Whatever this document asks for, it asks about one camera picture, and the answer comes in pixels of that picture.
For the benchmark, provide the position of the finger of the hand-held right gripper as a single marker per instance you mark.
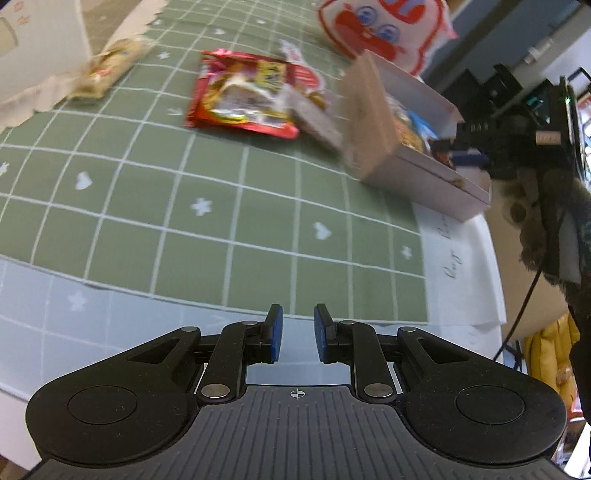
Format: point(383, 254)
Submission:
point(445, 145)
point(468, 160)

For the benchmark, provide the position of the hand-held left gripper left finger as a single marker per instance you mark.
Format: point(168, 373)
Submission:
point(276, 332)

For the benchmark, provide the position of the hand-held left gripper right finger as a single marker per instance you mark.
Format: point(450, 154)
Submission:
point(322, 334)

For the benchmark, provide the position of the cardboard box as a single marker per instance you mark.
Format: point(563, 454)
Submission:
point(369, 124)

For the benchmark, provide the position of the red white snack packet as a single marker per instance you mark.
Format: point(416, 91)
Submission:
point(304, 76)

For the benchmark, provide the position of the red yellow snack packet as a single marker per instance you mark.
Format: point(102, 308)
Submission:
point(240, 101)

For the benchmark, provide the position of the blue white snack packet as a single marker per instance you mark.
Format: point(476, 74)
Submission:
point(422, 124)

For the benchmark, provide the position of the yellow orange snack packet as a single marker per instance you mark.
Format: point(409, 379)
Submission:
point(408, 129)

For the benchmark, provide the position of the grey snack packet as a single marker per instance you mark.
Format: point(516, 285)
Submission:
point(318, 122)

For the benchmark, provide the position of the large white red snack bag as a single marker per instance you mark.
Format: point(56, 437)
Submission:
point(383, 27)

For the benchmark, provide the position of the green white grid tablecloth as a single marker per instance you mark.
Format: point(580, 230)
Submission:
point(138, 207)

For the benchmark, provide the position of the yellow plastic bag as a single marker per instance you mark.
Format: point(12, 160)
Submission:
point(549, 350)

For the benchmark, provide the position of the beige snack packet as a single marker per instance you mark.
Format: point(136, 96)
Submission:
point(108, 67)

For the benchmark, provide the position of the white printed paper bag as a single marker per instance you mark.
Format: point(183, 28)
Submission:
point(37, 41)

